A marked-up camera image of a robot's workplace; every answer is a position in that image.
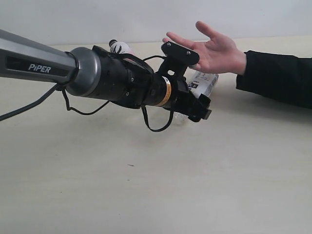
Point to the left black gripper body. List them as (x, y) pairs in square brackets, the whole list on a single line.
[(187, 97)]

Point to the clear bottle dark label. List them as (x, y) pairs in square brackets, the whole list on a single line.
[(204, 83)]

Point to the black sleeved forearm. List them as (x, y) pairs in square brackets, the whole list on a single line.
[(284, 78)]

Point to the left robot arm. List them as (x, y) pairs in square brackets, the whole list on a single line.
[(118, 77)]

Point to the pink peach drink bottle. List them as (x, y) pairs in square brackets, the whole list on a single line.
[(120, 49)]

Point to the person's open hand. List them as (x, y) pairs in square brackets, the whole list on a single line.
[(218, 55)]

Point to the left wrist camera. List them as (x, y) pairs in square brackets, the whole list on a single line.
[(177, 60)]

